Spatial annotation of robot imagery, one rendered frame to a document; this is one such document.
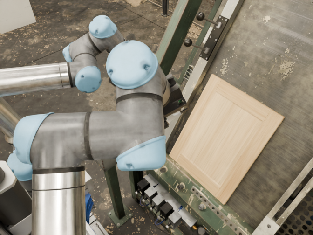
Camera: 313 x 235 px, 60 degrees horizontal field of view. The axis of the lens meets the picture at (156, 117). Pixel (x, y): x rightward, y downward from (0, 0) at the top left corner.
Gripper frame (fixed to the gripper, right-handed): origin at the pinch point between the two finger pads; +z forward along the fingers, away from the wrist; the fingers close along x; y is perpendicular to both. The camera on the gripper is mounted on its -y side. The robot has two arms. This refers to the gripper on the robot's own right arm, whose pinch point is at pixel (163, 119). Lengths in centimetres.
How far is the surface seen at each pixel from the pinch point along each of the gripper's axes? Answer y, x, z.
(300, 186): 31, -36, 47
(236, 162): 15, -16, 58
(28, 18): -134, 320, 246
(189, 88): 14, 24, 56
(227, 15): 43, 40, 39
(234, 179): 11, -23, 60
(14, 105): -153, 149, 175
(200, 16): 31, 42, 33
